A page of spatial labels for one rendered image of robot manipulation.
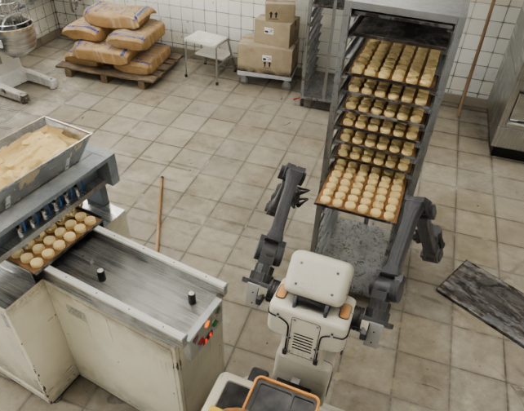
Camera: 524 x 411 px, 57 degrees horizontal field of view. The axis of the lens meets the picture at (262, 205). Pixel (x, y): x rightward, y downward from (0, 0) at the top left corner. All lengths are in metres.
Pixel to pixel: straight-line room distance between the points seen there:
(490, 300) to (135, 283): 2.29
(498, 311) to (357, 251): 0.95
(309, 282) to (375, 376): 1.38
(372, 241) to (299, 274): 1.81
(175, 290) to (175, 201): 1.84
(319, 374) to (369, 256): 1.47
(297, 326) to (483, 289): 2.04
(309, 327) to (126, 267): 0.91
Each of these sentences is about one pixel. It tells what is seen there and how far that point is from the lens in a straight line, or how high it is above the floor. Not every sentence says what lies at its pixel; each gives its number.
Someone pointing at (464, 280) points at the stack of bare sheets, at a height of 0.02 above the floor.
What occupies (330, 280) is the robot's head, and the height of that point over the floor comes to 1.24.
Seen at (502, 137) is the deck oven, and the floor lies 0.22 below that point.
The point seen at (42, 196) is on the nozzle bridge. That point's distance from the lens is 2.12.
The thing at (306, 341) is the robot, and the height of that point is 1.01.
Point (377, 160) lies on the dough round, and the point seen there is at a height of 1.06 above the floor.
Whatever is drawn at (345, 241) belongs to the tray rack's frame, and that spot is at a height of 0.15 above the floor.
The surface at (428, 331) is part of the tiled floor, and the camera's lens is 3.18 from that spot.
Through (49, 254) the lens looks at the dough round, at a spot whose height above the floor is 0.92.
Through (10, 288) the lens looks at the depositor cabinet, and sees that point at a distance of 2.28.
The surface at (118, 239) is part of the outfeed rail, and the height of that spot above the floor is 0.90.
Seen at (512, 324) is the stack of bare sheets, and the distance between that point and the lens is 3.41.
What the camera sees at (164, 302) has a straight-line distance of 2.04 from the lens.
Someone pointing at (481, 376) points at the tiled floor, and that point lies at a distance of 3.11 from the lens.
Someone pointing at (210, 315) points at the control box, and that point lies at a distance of 1.99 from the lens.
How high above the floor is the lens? 2.41
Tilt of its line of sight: 40 degrees down
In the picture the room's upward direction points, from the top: 2 degrees clockwise
